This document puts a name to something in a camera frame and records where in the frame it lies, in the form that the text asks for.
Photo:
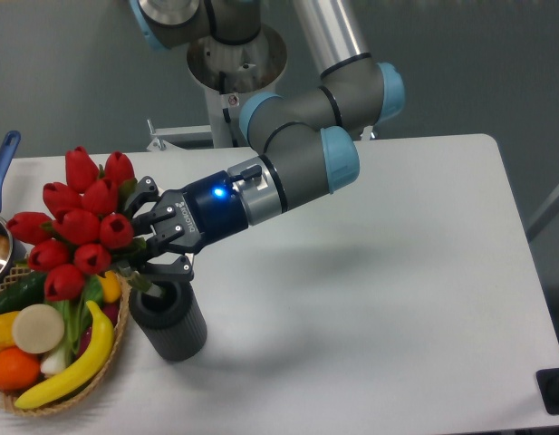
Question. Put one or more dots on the white frame at right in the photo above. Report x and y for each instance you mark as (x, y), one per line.
(543, 216)

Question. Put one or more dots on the purple red radish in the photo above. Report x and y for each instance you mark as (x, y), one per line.
(112, 312)

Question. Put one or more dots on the black device at table edge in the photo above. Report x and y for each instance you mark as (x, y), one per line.
(548, 383)

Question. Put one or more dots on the dark grey ribbed vase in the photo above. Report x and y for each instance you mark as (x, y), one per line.
(173, 323)

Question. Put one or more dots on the green bok choy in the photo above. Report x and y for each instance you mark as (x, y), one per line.
(77, 319)

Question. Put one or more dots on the yellow lemon squash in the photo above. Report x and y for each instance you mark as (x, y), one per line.
(111, 288)

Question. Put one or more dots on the woven wicker basket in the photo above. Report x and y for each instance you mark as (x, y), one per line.
(7, 399)

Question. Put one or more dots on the blue handled saucepan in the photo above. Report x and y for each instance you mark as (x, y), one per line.
(11, 249)

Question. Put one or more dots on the yellow bell pepper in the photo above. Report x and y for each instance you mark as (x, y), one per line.
(6, 329)

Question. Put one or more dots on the red tulip bouquet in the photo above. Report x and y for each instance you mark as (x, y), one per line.
(88, 227)

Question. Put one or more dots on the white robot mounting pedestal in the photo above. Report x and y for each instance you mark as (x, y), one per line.
(236, 74)

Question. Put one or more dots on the orange fruit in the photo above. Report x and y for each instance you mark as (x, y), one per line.
(18, 370)

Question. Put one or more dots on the yellow banana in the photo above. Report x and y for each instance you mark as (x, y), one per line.
(79, 372)

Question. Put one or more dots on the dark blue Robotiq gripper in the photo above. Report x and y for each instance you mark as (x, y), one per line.
(181, 221)

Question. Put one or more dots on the green cucumber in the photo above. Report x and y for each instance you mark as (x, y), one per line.
(26, 291)

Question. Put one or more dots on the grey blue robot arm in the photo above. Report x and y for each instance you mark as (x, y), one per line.
(303, 144)

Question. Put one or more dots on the beige round slice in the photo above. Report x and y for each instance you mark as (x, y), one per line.
(38, 329)

